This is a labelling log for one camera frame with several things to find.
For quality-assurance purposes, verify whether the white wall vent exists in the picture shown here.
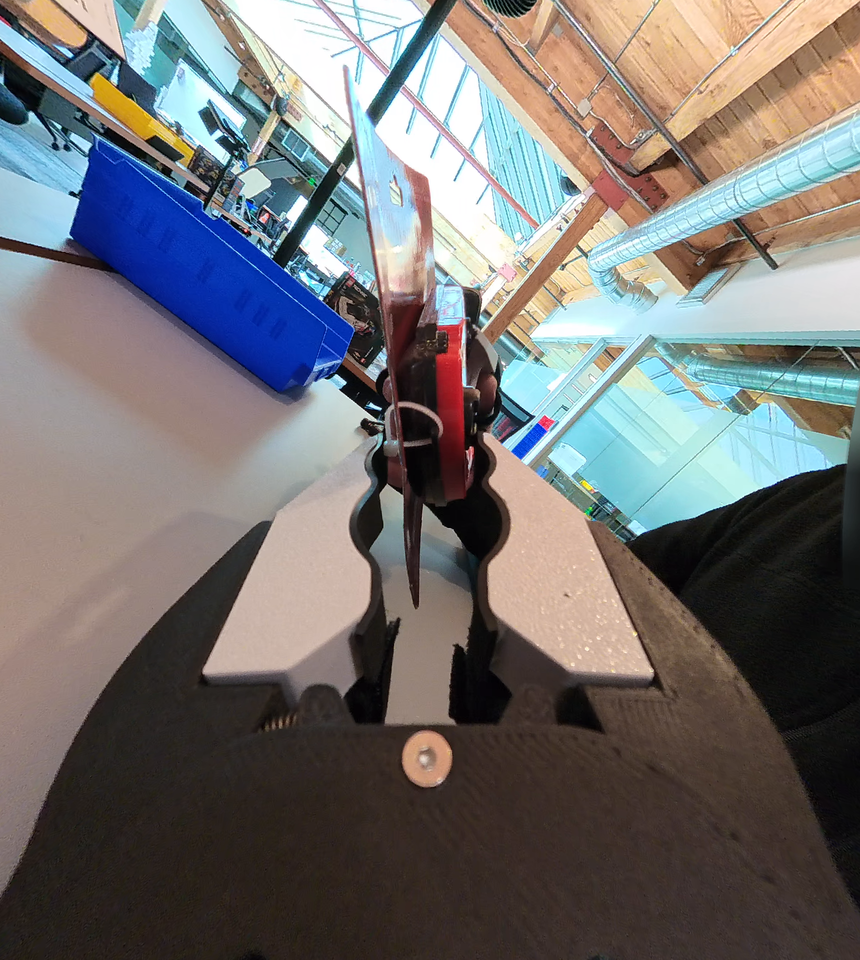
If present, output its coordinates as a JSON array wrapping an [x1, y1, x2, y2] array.
[[677, 262, 742, 309]]

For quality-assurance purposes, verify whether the person's black jacket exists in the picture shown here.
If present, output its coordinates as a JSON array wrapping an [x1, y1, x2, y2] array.
[[625, 465, 860, 960]]

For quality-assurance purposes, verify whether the silver spiral duct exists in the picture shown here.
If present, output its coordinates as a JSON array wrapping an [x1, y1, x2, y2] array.
[[655, 341, 860, 410], [587, 86, 860, 312]]

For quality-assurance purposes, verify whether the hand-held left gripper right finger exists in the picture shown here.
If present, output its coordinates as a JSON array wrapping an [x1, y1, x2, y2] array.
[[448, 433, 656, 687]]

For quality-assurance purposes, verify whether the yellow plastic bin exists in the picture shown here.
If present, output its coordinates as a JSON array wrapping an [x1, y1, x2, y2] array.
[[88, 71, 199, 166]]

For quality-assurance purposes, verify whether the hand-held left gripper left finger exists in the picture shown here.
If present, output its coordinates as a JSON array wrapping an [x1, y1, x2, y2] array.
[[201, 435, 401, 687]]

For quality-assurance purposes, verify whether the red water game toy card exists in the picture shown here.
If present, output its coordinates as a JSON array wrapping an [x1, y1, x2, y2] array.
[[343, 66, 487, 610]]

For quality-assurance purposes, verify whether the blue plastic bin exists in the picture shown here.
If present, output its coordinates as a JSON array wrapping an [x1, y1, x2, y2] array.
[[70, 135, 356, 395]]

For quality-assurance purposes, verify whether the long wooden edged desk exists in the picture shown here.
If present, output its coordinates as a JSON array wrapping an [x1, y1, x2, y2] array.
[[0, 0, 210, 192]]

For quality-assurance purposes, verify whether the black printed box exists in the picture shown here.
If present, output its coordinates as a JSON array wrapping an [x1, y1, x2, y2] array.
[[322, 271, 386, 365], [190, 146, 244, 219]]

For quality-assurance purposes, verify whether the black steel pillar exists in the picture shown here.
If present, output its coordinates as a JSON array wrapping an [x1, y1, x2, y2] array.
[[272, 0, 461, 267]]

